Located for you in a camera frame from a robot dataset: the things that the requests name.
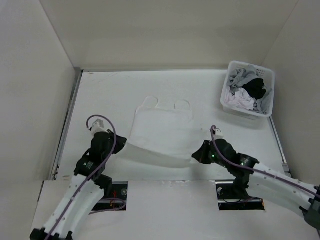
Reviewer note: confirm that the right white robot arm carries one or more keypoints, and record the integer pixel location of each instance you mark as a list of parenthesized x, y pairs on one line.
[(254, 179)]

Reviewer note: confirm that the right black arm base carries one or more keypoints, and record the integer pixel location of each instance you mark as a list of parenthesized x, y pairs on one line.
[(230, 200)]

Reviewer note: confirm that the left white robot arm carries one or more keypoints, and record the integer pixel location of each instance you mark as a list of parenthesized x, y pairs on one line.
[(87, 187)]

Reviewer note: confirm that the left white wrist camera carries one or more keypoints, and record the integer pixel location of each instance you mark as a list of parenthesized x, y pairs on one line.
[(97, 127)]

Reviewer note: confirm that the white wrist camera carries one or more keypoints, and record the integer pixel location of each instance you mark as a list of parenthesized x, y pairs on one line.
[(97, 127), (217, 133)]

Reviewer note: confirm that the grey tank top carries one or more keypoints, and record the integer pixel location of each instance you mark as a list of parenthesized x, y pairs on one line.
[(242, 76)]

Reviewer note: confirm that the white plastic laundry basket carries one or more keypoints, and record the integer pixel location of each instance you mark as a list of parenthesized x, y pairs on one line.
[(269, 77)]

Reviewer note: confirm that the pale pink tank top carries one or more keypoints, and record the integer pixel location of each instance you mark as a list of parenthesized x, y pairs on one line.
[(240, 99)]

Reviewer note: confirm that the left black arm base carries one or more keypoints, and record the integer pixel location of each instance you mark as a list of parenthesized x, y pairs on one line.
[(113, 199)]

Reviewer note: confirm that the white tank top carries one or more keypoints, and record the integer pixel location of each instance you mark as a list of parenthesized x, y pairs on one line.
[(163, 137)]

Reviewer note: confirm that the black tank top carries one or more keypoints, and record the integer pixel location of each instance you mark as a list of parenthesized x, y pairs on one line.
[(255, 88)]

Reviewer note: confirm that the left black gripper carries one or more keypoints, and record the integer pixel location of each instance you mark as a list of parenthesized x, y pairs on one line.
[(120, 143)]

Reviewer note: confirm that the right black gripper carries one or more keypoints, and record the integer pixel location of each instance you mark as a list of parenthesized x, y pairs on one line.
[(200, 154)]

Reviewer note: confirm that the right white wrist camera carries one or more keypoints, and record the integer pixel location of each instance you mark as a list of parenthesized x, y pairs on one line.
[(217, 133)]

